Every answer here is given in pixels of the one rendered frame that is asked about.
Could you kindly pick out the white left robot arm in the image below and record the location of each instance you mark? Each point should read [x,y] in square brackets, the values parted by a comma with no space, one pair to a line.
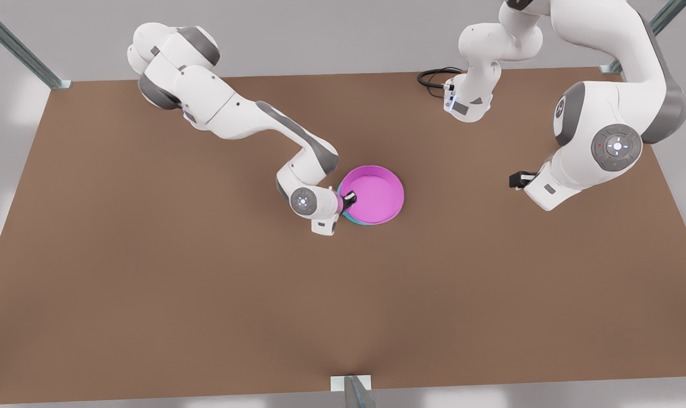
[614,113]

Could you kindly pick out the pink plate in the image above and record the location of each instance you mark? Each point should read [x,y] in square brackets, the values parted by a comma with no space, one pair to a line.
[374,194]

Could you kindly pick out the silver frame post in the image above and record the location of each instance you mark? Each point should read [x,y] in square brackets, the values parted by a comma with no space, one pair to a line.
[354,392]
[20,48]
[648,34]

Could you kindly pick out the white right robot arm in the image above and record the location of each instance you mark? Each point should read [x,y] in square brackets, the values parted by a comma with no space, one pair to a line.
[218,107]

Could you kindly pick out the blue plate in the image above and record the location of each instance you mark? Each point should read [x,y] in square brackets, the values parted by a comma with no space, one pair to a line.
[348,215]

